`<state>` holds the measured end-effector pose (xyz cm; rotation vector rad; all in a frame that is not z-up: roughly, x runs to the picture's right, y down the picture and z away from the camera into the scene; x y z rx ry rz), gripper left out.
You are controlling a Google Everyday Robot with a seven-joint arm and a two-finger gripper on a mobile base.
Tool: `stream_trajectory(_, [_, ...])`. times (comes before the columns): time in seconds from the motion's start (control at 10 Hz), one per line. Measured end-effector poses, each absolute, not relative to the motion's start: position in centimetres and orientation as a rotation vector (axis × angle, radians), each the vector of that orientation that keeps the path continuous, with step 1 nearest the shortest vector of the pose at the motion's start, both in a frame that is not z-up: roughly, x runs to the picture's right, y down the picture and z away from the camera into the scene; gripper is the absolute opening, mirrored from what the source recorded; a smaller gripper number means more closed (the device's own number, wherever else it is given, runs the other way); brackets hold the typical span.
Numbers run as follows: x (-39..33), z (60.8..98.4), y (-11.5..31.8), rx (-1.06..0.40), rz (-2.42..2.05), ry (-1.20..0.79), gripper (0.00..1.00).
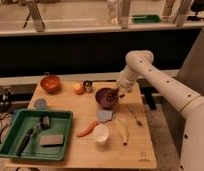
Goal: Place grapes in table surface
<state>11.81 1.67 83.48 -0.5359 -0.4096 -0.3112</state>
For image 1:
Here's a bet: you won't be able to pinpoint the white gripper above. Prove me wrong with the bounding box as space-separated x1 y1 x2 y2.
116 68 137 92

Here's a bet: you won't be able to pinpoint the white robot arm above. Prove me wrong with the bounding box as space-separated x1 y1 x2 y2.
116 50 204 171

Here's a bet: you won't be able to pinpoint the metal spoon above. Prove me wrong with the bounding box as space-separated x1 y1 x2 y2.
126 104 142 127

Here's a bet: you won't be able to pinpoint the purple bowl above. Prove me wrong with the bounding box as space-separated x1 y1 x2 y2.
95 88 118 109

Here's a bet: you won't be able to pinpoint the small metal cup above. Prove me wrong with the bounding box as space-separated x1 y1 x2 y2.
83 80 93 93

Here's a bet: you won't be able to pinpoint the pale yellow utensil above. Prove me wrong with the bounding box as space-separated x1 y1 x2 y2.
115 118 128 145

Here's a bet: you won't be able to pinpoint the orange fruit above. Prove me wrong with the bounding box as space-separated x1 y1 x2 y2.
74 83 84 95

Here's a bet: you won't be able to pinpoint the wooden table board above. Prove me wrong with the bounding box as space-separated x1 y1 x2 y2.
5 82 157 169

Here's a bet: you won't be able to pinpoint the green object in background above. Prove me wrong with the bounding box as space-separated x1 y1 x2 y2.
132 15 160 24

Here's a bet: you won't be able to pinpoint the white plastic cup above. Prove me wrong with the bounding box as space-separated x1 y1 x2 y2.
92 124 109 145

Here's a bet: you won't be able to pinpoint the orange carrot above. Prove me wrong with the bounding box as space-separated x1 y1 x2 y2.
76 121 99 138

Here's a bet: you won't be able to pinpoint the orange bowl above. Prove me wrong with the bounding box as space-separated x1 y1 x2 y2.
40 75 60 93

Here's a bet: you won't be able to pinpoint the green plastic tray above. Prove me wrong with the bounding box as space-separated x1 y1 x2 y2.
0 109 73 161

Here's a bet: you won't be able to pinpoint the grey round lid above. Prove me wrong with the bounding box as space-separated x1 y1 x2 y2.
34 98 47 109

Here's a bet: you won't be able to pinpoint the grey sponge block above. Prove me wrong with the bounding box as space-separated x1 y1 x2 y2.
39 134 64 146

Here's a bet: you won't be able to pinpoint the black handled brush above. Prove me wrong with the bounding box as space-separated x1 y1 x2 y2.
16 115 50 156

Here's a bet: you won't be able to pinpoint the black cables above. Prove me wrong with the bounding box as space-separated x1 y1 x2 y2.
0 85 13 145

